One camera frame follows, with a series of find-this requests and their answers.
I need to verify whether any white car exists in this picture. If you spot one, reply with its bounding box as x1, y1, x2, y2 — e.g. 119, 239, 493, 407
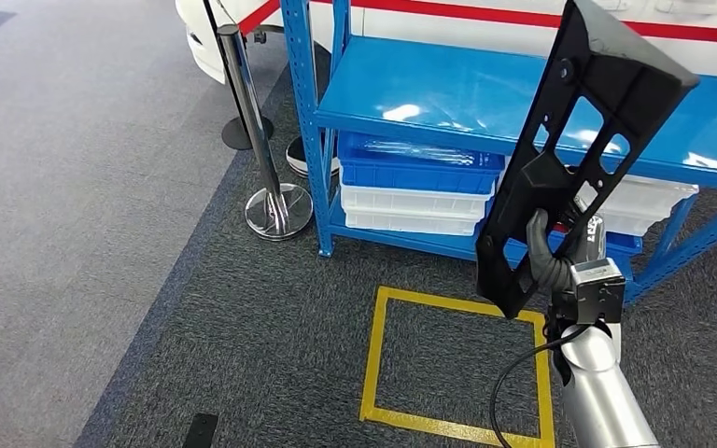
175, 0, 717, 85

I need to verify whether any blue metal shelf rack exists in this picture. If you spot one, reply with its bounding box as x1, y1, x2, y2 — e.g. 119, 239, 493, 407
279, 0, 717, 307

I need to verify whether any black camera cable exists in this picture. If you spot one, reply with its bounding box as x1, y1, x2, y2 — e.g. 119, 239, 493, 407
489, 323, 592, 448

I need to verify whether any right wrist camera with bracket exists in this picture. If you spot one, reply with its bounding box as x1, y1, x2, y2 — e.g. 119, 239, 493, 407
569, 258, 627, 326

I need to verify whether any black pole stand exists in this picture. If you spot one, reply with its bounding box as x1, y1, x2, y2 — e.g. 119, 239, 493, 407
200, 0, 275, 151

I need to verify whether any yellow floor tape square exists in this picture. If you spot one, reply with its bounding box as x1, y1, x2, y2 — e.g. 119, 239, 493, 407
359, 285, 556, 448

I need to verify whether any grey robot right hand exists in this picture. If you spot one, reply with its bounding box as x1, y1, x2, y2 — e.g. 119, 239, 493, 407
525, 197, 611, 296

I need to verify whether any black plastic frame part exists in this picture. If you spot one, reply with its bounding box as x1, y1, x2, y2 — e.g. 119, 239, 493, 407
474, 0, 701, 321

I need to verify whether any chrome stanchion post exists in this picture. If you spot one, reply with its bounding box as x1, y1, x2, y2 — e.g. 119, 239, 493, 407
217, 23, 315, 242
285, 135, 342, 180

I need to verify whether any red barrier belt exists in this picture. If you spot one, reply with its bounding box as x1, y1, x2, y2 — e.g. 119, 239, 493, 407
308, 0, 717, 47
237, 0, 282, 36

